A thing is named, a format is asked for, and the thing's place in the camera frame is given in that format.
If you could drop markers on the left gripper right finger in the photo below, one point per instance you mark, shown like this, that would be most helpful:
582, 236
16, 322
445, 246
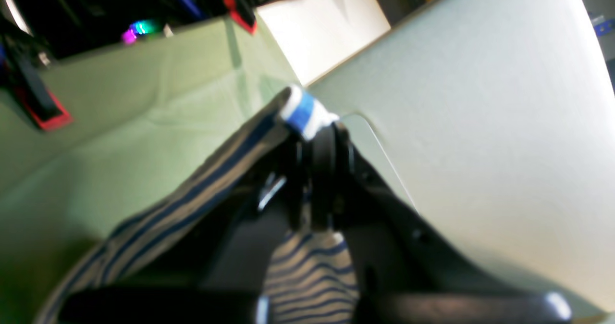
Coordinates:
406, 272

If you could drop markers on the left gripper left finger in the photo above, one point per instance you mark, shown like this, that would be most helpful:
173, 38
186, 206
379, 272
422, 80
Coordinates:
215, 274

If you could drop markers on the blue white striped t-shirt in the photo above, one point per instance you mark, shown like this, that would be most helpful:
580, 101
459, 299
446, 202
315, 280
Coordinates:
310, 278

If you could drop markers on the white panel at corner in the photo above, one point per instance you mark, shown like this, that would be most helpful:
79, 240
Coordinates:
493, 118

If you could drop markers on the green table cloth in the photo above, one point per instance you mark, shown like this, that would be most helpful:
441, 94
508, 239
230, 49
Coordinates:
144, 118

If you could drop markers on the red black centre clamp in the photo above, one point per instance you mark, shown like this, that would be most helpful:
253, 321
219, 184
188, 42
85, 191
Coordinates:
29, 90

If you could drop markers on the red black clamp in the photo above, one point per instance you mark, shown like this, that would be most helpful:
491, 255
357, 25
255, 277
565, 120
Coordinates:
242, 12
29, 90

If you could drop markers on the red black left clamp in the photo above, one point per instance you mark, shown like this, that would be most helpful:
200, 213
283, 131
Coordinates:
242, 12

